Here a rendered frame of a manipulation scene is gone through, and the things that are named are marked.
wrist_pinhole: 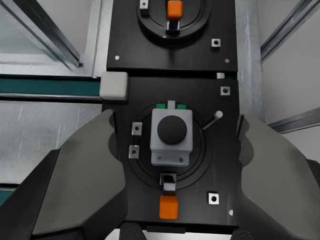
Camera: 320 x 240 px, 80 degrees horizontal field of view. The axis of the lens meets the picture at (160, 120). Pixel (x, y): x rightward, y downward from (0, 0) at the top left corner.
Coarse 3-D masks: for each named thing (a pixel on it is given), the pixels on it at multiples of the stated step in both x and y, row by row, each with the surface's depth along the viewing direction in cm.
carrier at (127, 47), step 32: (128, 0) 38; (160, 0) 35; (192, 0) 35; (224, 0) 37; (128, 32) 36; (160, 32) 34; (192, 32) 34; (224, 32) 36; (128, 64) 35; (160, 64) 35; (192, 64) 35; (224, 64) 35
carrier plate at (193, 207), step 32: (128, 96) 34; (160, 96) 34; (192, 96) 34; (128, 128) 33; (224, 128) 32; (224, 160) 31; (128, 192) 31; (160, 192) 31; (192, 192) 30; (224, 192) 30; (224, 224) 29
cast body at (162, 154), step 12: (168, 108) 25; (156, 120) 20; (168, 120) 19; (180, 120) 19; (156, 132) 20; (168, 132) 19; (180, 132) 19; (156, 144) 20; (168, 144) 19; (180, 144) 20; (192, 144) 20; (156, 156) 22; (168, 156) 22; (180, 156) 22
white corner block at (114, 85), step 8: (104, 72) 33; (112, 72) 33; (120, 72) 33; (104, 80) 32; (112, 80) 32; (120, 80) 32; (128, 80) 34; (104, 88) 32; (112, 88) 32; (120, 88) 32; (128, 88) 34; (104, 96) 32; (112, 96) 32; (120, 96) 32
